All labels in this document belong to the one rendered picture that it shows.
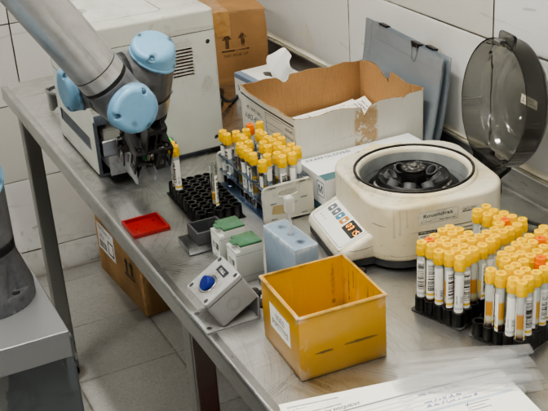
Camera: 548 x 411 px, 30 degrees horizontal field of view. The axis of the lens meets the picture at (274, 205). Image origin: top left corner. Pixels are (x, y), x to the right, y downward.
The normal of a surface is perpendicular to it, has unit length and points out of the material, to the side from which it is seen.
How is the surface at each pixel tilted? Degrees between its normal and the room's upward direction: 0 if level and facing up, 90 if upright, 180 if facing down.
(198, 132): 90
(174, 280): 0
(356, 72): 89
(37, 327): 1
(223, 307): 90
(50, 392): 90
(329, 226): 25
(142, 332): 0
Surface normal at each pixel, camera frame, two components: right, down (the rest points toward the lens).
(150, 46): 0.17, -0.60
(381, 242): -0.58, 0.38
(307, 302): 0.39, 0.37
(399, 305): -0.07, -0.90
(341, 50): -0.90, 0.24
